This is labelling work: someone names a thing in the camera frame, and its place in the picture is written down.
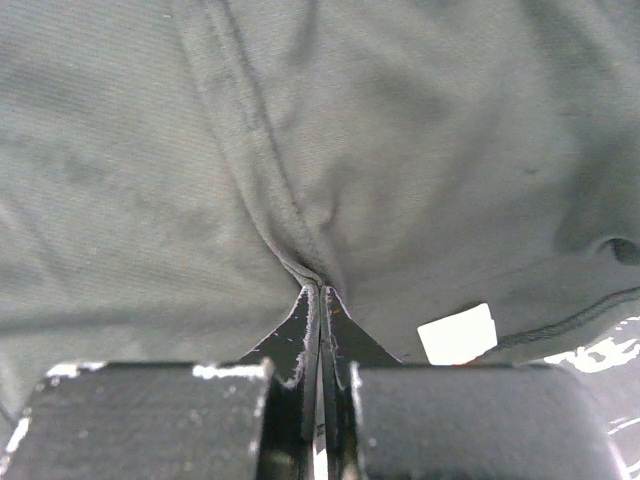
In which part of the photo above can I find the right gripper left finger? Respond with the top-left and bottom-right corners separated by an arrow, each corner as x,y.
239,286 -> 320,479

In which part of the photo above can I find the black t shirt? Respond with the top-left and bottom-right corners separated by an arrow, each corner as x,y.
0,0 -> 640,416

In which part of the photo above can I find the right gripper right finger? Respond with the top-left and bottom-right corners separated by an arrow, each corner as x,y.
320,286 -> 402,479

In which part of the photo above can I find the black marble pattern mat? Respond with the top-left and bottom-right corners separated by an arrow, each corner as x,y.
543,316 -> 640,479

